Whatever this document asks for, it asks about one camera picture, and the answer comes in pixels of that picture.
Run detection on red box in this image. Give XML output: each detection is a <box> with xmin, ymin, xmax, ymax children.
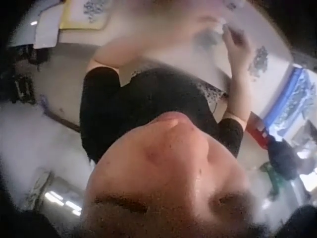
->
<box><xmin>247</xmin><ymin>111</ymin><xmax>270</xmax><ymax>150</ymax></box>

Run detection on yellow tray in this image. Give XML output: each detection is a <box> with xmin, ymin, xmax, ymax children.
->
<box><xmin>59</xmin><ymin>0</ymin><xmax>112</xmax><ymax>32</ymax></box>

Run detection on shiny metal object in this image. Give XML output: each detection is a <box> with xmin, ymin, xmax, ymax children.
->
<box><xmin>31</xmin><ymin>171</ymin><xmax>85</xmax><ymax>217</ymax></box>

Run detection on person's left hand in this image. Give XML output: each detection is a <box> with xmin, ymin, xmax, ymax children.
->
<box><xmin>196</xmin><ymin>14</ymin><xmax>224</xmax><ymax>32</ymax></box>

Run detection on dark rack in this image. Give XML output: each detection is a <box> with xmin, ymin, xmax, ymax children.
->
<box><xmin>6</xmin><ymin>47</ymin><xmax>40</xmax><ymax>105</ymax></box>

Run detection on green object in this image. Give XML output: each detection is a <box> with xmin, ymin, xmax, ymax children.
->
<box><xmin>260</xmin><ymin>161</ymin><xmax>281</xmax><ymax>197</ymax></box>

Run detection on small white part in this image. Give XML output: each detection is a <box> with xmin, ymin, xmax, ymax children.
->
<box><xmin>214</xmin><ymin>17</ymin><xmax>227</xmax><ymax>34</ymax></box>

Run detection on black bag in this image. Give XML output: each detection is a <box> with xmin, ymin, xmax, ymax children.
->
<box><xmin>266</xmin><ymin>138</ymin><xmax>301</xmax><ymax>181</ymax></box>

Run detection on blue plastic crate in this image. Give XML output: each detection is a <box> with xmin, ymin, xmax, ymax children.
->
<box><xmin>262</xmin><ymin>66</ymin><xmax>317</xmax><ymax>136</ymax></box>

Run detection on person's right hand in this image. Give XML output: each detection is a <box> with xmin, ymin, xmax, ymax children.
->
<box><xmin>223</xmin><ymin>25</ymin><xmax>253</xmax><ymax>74</ymax></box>

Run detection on white paper sheets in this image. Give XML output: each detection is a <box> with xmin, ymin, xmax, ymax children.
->
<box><xmin>33</xmin><ymin>4</ymin><xmax>65</xmax><ymax>49</ymax></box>

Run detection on pile of small grey parts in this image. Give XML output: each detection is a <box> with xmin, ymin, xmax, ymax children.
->
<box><xmin>248</xmin><ymin>46</ymin><xmax>270</xmax><ymax>75</ymax></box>
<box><xmin>83</xmin><ymin>0</ymin><xmax>105</xmax><ymax>24</ymax></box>
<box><xmin>221</xmin><ymin>0</ymin><xmax>239</xmax><ymax>10</ymax></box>

